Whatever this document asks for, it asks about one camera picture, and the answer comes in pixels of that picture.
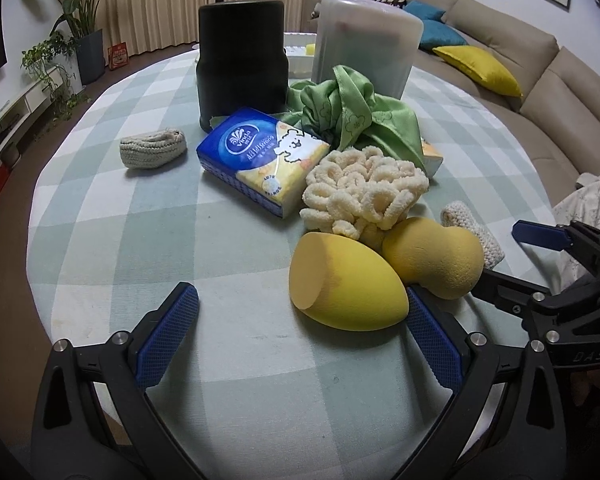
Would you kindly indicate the white plastic tray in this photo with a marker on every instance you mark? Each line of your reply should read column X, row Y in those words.
column 297, row 42

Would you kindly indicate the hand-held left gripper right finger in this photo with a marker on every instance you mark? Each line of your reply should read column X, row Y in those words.
column 432, row 340

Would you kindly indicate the grey knitted pouch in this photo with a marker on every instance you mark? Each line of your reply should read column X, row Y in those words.
column 152, row 149

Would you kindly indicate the trailing green plant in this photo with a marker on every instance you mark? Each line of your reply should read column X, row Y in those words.
column 50, row 67

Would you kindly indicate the brown patterned cushion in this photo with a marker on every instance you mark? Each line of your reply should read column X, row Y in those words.
column 392, row 1

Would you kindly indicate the translucent plastic container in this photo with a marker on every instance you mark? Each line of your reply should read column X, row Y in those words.
column 365, row 45

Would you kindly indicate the white low cabinet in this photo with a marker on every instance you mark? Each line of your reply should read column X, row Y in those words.
column 15, row 115

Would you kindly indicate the yellow egg-shaped makeup sponge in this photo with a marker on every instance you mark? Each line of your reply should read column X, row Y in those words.
column 345, row 285

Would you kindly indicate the cream knitted pouch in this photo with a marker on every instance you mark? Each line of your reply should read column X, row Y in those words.
column 480, row 232

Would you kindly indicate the teal cushion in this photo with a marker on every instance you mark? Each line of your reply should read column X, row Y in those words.
column 422, row 10
column 440, row 34

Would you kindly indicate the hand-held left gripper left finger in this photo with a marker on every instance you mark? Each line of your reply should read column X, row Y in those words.
column 170, row 330

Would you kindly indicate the dark grey planter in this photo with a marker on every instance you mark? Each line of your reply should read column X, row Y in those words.
column 91, row 57

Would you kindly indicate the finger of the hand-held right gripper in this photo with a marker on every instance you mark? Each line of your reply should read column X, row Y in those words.
column 505, row 292
column 535, row 236

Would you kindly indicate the cream loop scrunchie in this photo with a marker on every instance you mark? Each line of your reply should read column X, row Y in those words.
column 360, row 190

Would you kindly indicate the black cylindrical canister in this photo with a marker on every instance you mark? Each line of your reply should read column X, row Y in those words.
column 240, row 60

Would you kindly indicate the yellow gourd-shaped makeup sponge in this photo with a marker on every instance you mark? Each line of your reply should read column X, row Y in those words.
column 432, row 255

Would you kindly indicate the green white checked tablecloth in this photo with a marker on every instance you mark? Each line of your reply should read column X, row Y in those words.
column 155, row 240

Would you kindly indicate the yellow cushion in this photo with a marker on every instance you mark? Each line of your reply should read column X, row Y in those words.
column 480, row 67

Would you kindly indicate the blue yellow tissue pack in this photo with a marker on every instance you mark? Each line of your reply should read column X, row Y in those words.
column 252, row 157
column 432, row 156

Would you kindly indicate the beige sofa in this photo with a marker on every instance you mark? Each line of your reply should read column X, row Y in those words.
column 555, row 85

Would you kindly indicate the white floral clothing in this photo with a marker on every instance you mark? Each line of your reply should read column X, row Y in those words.
column 590, row 200

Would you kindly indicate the green cloth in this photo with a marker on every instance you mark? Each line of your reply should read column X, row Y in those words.
column 340, row 105

